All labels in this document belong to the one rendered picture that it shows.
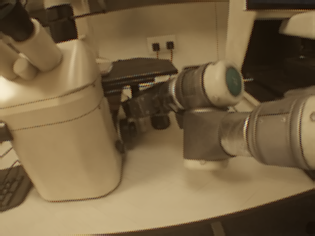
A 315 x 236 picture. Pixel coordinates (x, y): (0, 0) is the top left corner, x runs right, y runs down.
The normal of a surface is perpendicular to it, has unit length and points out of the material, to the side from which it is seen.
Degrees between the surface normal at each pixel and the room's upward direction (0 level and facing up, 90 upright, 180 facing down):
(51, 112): 90
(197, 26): 90
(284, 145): 86
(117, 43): 90
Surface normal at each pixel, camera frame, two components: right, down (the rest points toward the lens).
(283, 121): -0.85, -0.37
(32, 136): 0.10, 0.47
